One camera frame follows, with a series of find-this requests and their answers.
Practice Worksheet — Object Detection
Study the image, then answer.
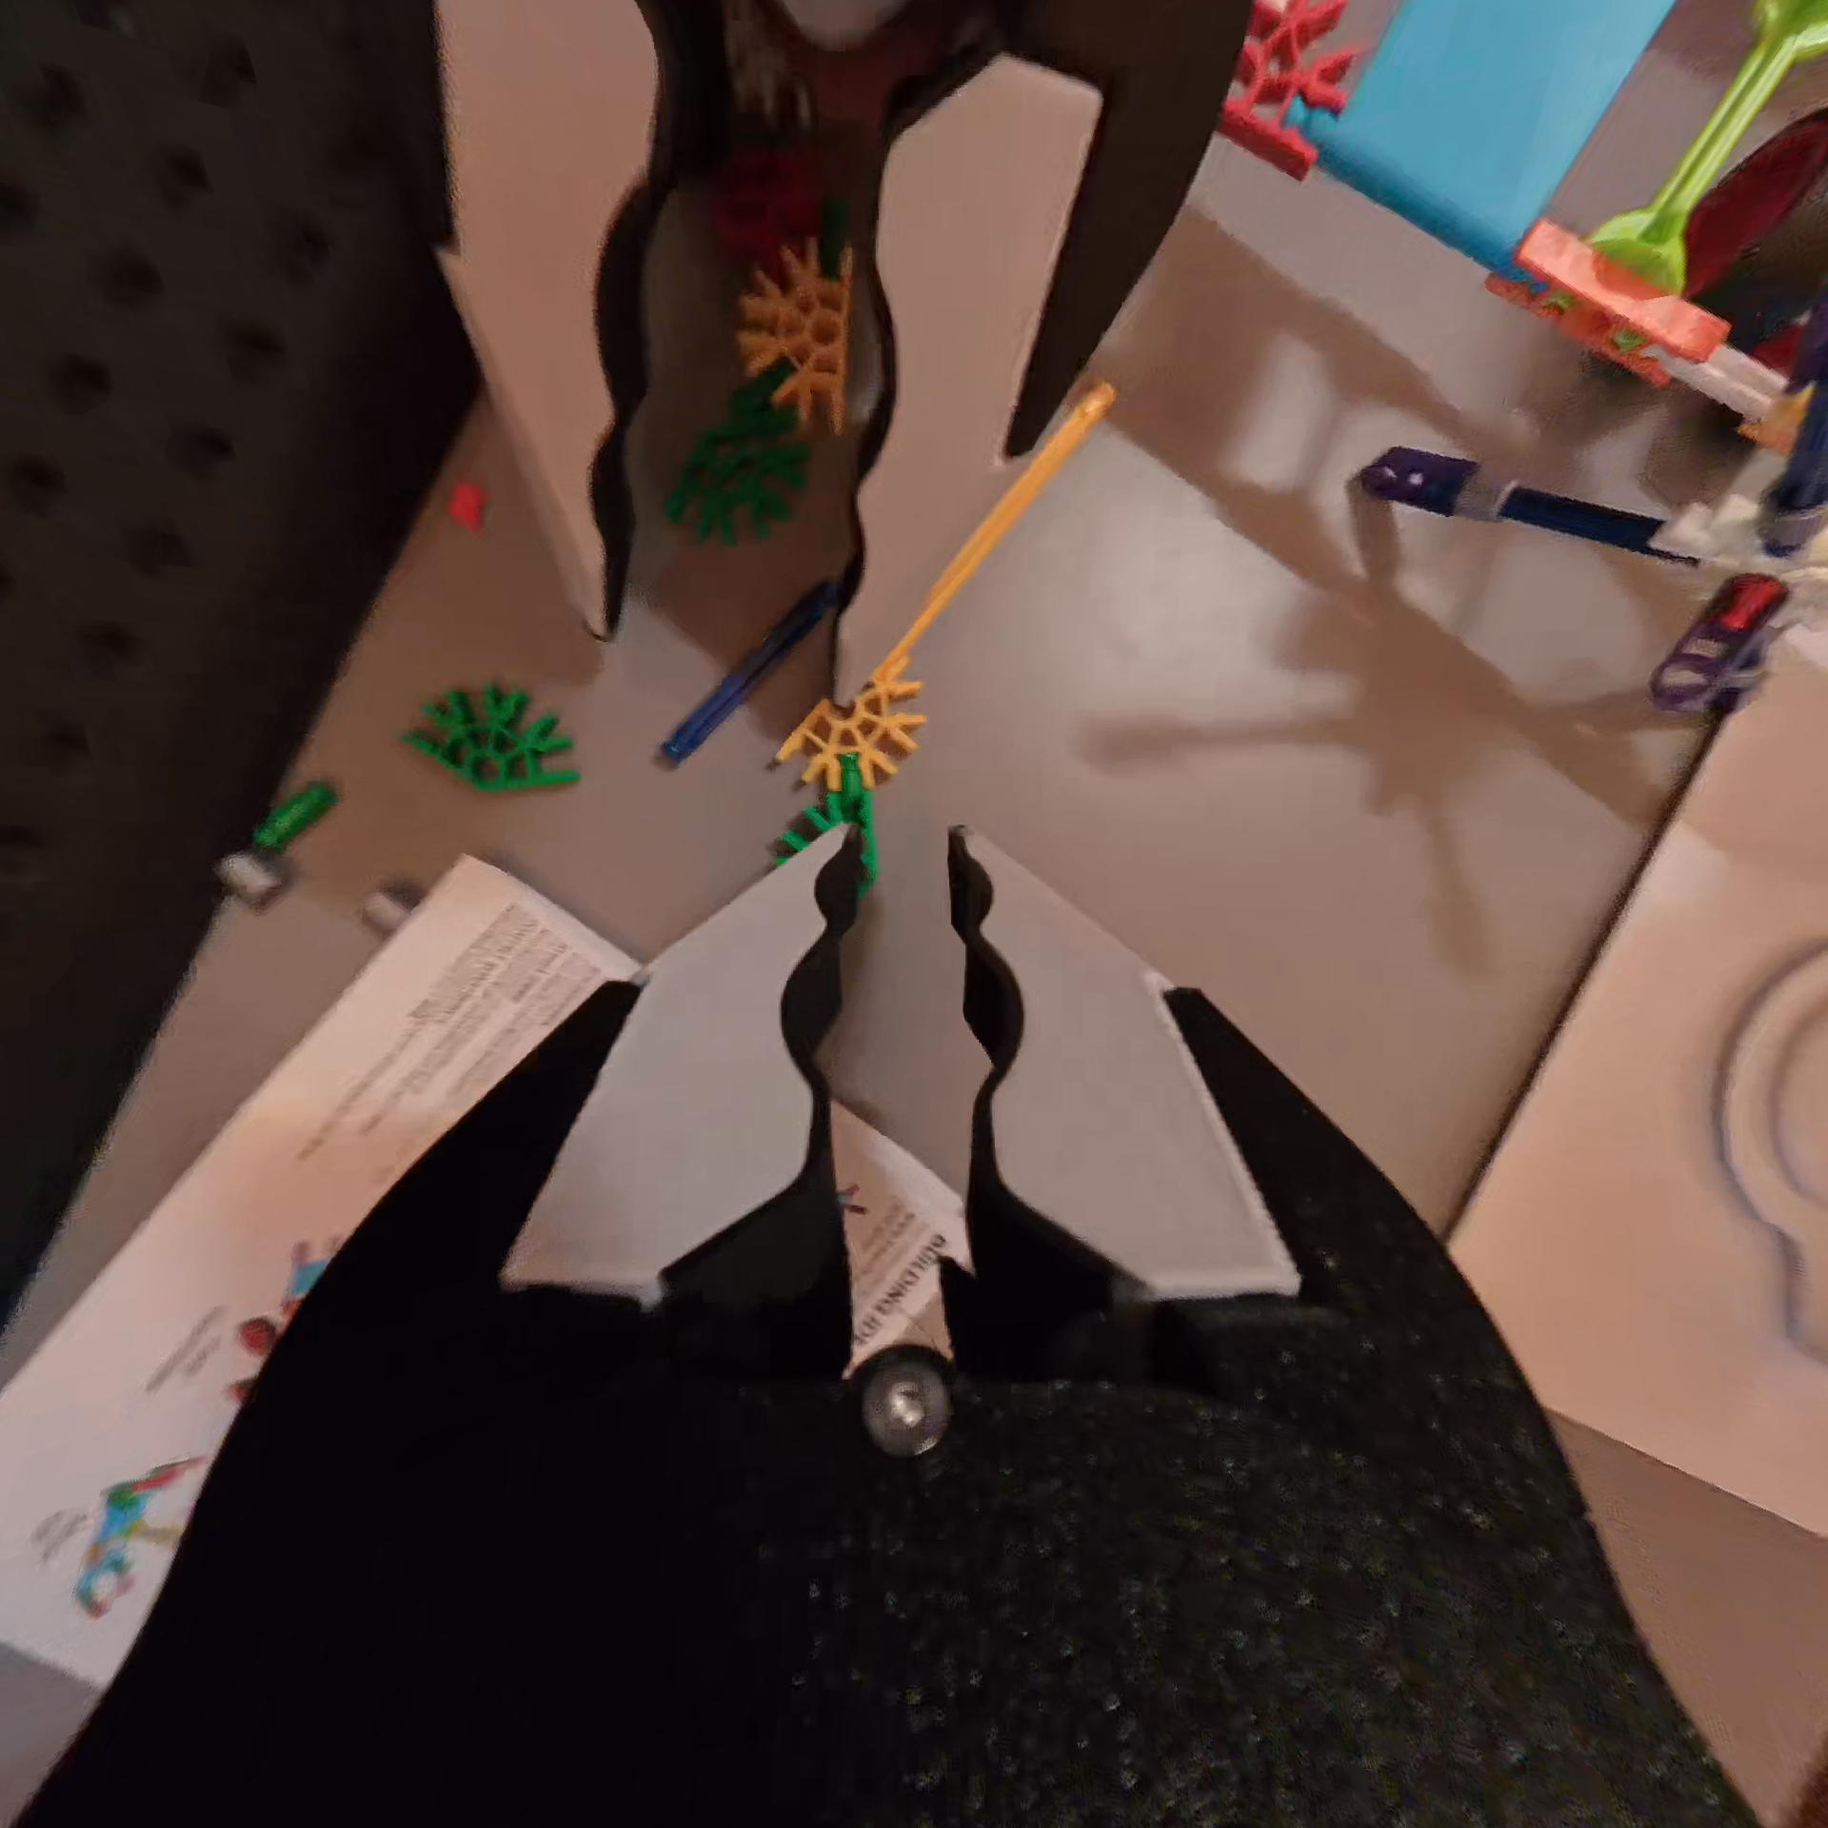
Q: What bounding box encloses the dark blue upright rod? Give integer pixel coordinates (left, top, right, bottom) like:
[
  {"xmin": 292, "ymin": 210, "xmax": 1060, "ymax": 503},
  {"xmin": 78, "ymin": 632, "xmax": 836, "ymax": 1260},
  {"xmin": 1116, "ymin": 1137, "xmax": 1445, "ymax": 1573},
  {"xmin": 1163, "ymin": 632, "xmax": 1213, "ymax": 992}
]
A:
[{"xmin": 1763, "ymin": 305, "xmax": 1828, "ymax": 559}]

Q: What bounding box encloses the printed instruction sheet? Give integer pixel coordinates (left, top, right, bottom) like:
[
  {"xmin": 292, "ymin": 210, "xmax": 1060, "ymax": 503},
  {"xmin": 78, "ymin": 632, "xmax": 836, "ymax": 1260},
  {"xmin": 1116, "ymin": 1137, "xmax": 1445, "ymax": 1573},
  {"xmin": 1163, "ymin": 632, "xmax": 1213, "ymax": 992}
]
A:
[{"xmin": 0, "ymin": 853, "xmax": 973, "ymax": 1692}]

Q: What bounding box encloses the blue plastic rod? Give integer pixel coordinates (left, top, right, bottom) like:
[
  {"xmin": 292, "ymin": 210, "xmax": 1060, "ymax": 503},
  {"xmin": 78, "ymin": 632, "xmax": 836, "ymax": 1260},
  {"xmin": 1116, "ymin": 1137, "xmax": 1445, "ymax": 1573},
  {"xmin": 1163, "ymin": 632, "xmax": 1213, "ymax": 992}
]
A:
[
  {"xmin": 1485, "ymin": 482, "xmax": 1701, "ymax": 561},
  {"xmin": 657, "ymin": 577, "xmax": 844, "ymax": 767}
]

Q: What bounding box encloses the red snowflake toy connector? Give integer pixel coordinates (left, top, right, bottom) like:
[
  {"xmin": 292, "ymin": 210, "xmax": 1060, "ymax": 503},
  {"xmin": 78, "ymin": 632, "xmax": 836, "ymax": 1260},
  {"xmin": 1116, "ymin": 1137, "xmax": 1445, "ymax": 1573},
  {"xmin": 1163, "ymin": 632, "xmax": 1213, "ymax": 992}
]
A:
[{"xmin": 1217, "ymin": 0, "xmax": 1374, "ymax": 180}]

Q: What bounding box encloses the purple and red toy connector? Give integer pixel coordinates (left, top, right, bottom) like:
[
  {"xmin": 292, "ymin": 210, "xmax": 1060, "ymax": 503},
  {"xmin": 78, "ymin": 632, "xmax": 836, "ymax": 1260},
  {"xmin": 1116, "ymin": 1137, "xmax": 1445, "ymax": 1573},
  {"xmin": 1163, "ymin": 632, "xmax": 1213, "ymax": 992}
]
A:
[{"xmin": 1650, "ymin": 571, "xmax": 1795, "ymax": 716}]

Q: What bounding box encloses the yellow plastic rod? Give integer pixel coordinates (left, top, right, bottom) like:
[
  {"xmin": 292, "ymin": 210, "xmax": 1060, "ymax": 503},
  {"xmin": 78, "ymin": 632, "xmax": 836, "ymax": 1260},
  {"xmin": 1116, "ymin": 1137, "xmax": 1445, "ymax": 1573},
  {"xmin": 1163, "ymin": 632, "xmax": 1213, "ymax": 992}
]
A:
[{"xmin": 872, "ymin": 376, "xmax": 1120, "ymax": 686}]

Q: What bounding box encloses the white embossed board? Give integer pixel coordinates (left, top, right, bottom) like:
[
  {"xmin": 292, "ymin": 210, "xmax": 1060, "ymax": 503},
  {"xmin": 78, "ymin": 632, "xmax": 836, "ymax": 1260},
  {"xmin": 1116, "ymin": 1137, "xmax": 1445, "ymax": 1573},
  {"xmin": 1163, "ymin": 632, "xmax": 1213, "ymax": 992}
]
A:
[{"xmin": 1443, "ymin": 684, "xmax": 1828, "ymax": 1536}]

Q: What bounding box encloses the dark red toy wheel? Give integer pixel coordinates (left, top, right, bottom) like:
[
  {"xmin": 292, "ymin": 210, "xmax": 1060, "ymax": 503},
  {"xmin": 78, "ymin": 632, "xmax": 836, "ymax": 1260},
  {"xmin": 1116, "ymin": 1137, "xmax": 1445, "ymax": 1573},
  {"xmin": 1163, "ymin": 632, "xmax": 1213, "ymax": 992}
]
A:
[{"xmin": 1678, "ymin": 106, "xmax": 1828, "ymax": 372}]

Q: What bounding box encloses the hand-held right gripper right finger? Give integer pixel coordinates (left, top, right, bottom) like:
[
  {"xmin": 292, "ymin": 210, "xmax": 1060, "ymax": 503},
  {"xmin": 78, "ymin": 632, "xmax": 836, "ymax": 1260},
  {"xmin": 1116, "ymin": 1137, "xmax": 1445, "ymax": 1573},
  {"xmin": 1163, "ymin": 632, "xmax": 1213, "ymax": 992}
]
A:
[{"xmin": 945, "ymin": 825, "xmax": 1302, "ymax": 1301}]

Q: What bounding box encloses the yellow snowflake toy connector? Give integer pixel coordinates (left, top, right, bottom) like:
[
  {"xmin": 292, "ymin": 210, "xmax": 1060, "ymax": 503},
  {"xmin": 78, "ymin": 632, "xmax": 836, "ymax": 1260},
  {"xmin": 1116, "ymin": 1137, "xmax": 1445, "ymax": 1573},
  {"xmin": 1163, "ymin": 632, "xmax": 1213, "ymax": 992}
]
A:
[{"xmin": 774, "ymin": 670, "xmax": 931, "ymax": 789}]

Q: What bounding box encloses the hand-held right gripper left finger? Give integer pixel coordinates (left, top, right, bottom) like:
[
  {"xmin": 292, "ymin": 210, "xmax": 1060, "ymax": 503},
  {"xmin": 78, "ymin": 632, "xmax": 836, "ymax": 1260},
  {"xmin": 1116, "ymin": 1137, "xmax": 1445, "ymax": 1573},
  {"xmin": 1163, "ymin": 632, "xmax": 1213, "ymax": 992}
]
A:
[{"xmin": 501, "ymin": 825, "xmax": 876, "ymax": 1307}]

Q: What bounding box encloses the white plastic rod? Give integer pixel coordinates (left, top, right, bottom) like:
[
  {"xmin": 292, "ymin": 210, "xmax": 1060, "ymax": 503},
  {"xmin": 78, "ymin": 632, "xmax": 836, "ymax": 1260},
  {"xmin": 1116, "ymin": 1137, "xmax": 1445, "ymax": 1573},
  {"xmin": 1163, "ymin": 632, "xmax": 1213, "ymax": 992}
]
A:
[{"xmin": 1658, "ymin": 349, "xmax": 1795, "ymax": 430}]

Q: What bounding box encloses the white toy connector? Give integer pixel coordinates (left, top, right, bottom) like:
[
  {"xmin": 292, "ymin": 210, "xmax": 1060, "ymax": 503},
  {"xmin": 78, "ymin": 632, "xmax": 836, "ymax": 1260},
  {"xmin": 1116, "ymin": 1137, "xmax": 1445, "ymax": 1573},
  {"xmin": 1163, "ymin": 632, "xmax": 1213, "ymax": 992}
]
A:
[{"xmin": 1658, "ymin": 492, "xmax": 1828, "ymax": 601}]

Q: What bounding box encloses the green half-round toy connector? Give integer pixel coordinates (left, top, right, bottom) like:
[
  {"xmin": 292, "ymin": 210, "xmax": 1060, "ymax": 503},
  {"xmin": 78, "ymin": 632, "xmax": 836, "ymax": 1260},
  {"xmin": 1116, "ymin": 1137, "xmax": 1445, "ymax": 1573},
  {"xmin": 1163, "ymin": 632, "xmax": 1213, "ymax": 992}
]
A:
[
  {"xmin": 774, "ymin": 756, "xmax": 880, "ymax": 892},
  {"xmin": 403, "ymin": 684, "xmax": 584, "ymax": 791}
]

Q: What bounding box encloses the orange snowflake toy connector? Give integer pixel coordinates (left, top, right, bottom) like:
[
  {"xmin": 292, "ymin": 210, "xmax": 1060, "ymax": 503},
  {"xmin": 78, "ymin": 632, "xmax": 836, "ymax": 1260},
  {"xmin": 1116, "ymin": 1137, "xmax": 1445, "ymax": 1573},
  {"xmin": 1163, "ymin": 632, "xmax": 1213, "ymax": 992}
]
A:
[{"xmin": 735, "ymin": 239, "xmax": 856, "ymax": 436}]

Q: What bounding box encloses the orange-red plastic block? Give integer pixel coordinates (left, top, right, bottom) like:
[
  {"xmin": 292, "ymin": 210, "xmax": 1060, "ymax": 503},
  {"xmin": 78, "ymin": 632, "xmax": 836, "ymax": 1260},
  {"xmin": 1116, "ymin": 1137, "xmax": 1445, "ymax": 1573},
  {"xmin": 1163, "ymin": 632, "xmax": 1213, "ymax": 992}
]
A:
[{"xmin": 1485, "ymin": 216, "xmax": 1737, "ymax": 386}]

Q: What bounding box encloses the dark green snowflake toy connector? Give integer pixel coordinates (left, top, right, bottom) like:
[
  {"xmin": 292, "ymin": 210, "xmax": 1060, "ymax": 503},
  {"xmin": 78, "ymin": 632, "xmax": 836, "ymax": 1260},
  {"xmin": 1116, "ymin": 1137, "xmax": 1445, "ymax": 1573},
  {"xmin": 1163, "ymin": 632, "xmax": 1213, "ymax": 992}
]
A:
[{"xmin": 663, "ymin": 363, "xmax": 816, "ymax": 547}]

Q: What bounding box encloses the short green plastic rod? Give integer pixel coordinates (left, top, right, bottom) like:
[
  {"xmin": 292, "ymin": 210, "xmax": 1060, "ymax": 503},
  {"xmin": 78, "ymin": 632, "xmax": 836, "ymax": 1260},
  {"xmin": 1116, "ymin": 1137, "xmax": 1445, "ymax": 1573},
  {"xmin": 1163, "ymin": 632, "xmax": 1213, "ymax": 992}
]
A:
[{"xmin": 250, "ymin": 777, "xmax": 342, "ymax": 855}]

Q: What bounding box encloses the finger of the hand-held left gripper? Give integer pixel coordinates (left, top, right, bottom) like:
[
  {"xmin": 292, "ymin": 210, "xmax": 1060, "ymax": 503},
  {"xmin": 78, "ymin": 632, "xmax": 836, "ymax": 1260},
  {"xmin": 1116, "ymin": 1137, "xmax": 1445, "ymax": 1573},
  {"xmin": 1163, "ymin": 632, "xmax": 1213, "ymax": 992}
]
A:
[
  {"xmin": 832, "ymin": 59, "xmax": 1108, "ymax": 704},
  {"xmin": 435, "ymin": 0, "xmax": 673, "ymax": 644}
]

